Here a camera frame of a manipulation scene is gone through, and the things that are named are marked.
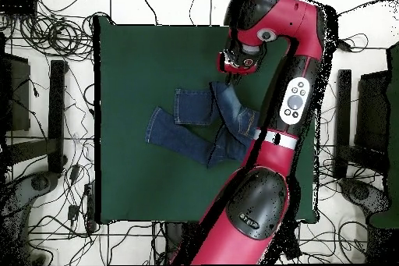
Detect grey office chair base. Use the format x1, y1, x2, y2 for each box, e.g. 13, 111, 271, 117
0, 170, 61, 266
338, 177, 392, 218

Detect dark green table cloth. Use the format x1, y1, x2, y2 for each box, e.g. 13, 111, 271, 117
93, 16, 325, 225

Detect black stand foot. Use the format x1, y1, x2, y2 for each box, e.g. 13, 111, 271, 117
4, 59, 69, 175
332, 69, 390, 180

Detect green cloth sheet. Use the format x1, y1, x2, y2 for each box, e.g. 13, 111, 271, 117
369, 41, 399, 230

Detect coil of black cables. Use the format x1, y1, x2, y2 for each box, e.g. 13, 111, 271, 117
18, 12, 95, 62

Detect flat black box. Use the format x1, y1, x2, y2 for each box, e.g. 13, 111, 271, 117
0, 0, 38, 16

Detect dark box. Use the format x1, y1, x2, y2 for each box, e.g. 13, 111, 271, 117
0, 52, 32, 133
354, 70, 390, 154

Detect blue denim jeans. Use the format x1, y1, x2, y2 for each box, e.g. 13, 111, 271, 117
144, 80, 262, 169

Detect black power strip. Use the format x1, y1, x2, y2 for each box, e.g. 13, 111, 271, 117
83, 181, 97, 233

